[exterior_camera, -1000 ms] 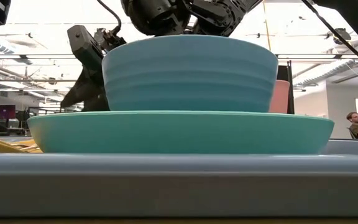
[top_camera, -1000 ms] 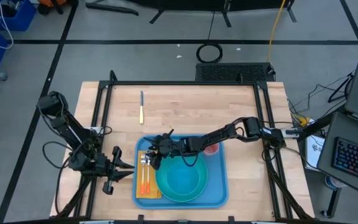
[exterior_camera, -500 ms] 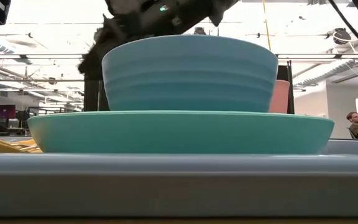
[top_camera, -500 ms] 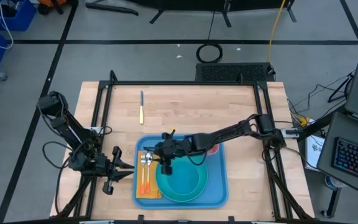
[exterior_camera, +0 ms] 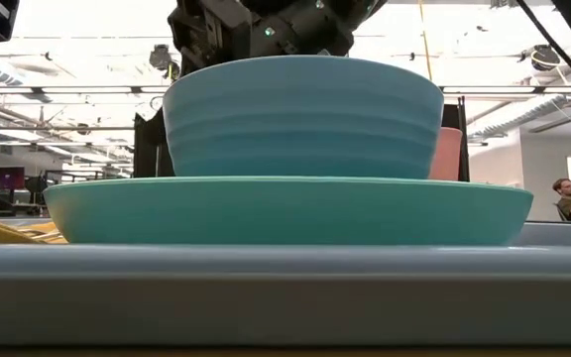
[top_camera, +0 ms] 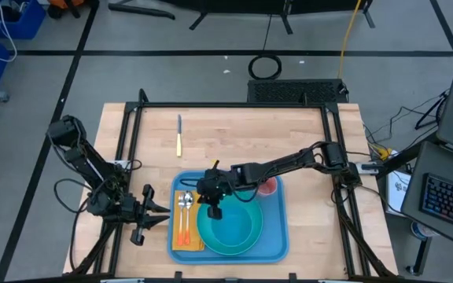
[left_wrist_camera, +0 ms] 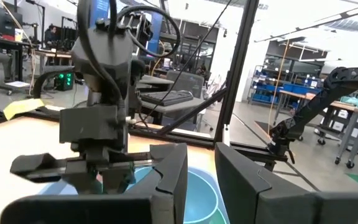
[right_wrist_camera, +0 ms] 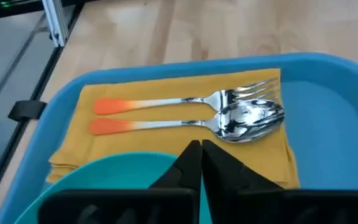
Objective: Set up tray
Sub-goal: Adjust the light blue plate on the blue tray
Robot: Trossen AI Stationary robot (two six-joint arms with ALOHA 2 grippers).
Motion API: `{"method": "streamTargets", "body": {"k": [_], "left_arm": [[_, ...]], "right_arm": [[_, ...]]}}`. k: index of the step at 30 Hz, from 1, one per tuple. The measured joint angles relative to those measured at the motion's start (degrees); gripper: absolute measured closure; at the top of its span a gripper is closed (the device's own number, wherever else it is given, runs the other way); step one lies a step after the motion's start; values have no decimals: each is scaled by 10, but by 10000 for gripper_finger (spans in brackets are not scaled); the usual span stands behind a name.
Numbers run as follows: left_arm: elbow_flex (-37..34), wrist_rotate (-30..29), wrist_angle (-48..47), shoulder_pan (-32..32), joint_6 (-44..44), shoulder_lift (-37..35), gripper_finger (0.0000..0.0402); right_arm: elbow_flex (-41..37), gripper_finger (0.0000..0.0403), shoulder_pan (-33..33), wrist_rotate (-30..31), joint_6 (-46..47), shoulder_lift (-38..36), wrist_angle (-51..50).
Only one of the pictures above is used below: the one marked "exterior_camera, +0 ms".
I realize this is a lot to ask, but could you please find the pink plastic cup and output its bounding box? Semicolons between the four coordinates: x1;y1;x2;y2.
427;127;464;181

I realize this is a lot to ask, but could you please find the teal round plate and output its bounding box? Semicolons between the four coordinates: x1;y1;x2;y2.
42;176;534;247

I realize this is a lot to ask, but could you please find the yellow hanging cable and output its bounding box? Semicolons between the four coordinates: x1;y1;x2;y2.
417;0;434;80

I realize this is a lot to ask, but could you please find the blue plastic tray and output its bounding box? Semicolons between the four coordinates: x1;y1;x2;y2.
0;217;571;346

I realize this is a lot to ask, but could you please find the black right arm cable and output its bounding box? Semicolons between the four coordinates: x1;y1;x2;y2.
515;0;571;103

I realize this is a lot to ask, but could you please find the monitor with red screen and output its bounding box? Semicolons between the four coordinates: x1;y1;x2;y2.
0;167;26;191

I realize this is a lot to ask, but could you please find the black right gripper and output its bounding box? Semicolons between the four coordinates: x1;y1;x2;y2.
168;0;267;75

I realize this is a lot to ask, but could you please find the long ceiling light strip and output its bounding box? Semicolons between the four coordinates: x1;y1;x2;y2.
0;84;571;95

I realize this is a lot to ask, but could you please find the blue ribbed bowl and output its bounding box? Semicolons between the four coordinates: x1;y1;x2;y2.
162;54;445;179

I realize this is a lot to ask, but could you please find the black ceiling cable reel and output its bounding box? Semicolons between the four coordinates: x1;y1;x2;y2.
148;43;173;71
527;44;562;72

